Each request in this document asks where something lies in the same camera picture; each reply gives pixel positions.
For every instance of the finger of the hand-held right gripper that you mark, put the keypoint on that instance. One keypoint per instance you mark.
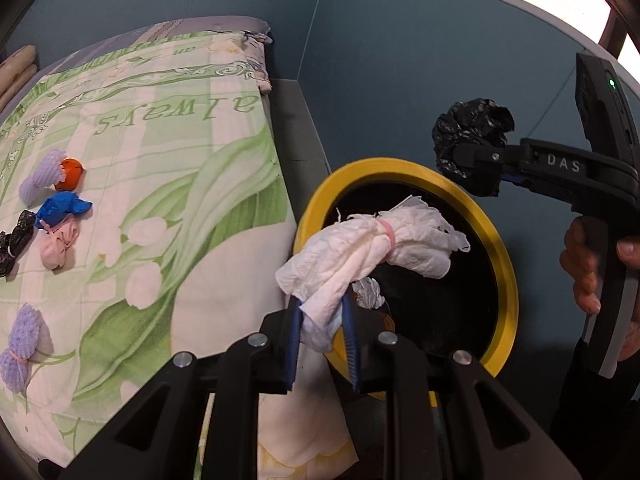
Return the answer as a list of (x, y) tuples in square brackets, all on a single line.
[(492, 156), (512, 181)]

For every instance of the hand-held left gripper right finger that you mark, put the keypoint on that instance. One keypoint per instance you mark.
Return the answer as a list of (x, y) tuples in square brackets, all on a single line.
[(352, 350)]

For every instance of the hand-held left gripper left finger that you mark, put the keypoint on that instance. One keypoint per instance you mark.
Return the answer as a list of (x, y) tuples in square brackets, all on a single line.
[(292, 350)]

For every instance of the black plastic bag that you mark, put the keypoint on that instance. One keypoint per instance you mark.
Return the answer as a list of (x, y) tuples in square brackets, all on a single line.
[(460, 125)]

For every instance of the white tissue bundle pink band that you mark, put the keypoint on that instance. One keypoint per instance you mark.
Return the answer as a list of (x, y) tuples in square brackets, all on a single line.
[(350, 255)]

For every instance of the yellow rimmed black bin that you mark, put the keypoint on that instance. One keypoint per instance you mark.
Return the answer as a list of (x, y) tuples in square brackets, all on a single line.
[(465, 300)]

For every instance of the blue plastic bag bundle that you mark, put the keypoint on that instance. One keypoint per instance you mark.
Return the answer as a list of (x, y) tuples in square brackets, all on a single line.
[(60, 207)]

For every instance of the person's right hand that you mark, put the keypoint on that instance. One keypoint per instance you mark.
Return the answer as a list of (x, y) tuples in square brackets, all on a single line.
[(580, 265)]

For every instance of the green printed bedsheet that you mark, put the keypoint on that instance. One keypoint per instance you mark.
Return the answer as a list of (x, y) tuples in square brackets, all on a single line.
[(175, 160)]

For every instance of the pink plastic bag bundle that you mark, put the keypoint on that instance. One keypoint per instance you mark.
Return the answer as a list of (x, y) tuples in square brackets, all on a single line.
[(57, 247)]

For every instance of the purple foam fruit net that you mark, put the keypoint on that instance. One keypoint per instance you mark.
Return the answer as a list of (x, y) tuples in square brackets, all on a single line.
[(25, 332), (42, 172)]

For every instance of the black bag with white band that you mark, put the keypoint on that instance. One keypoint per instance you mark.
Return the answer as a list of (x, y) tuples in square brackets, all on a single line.
[(22, 222)]

